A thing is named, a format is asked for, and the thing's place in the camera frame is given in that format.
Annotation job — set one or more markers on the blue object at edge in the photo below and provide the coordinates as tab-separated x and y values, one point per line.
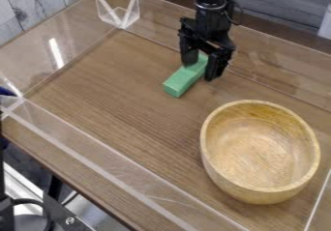
8	92

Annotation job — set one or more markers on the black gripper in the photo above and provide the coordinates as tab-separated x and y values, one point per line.
206	33

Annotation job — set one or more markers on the green rectangular block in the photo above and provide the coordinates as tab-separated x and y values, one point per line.
186	77

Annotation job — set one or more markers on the brown wooden bowl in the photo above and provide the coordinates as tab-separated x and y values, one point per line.
261	151

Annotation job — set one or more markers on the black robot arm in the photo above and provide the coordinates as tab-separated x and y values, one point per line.
206	33

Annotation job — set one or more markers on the clear acrylic barrier wall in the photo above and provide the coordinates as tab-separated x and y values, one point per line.
96	119

